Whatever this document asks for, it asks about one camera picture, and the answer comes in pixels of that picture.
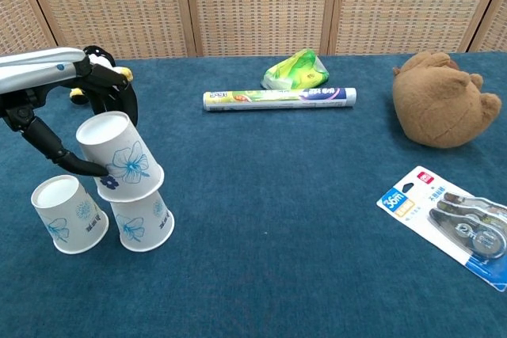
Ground correction tape blister pack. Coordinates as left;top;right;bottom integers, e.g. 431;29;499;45
375;165;507;292

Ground brown capybara plush toy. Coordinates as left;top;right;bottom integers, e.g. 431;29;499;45
392;50;503;150

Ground white paper cup blue flowers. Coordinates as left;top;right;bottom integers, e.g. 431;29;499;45
75;111;166;203
30;174;110;255
106;189;176;253

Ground black white plush doll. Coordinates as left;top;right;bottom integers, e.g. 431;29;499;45
69;44;134;106

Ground blue felt table mat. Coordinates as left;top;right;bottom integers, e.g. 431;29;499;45
0;51;507;338

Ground woven wooden folding screen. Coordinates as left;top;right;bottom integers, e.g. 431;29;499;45
0;0;507;58

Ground cling film roll box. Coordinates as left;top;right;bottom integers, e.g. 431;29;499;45
202;86;357;112

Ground green tissue pack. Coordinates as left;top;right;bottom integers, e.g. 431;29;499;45
260;48;330;90

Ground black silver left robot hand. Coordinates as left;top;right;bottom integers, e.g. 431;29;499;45
0;45;139;177

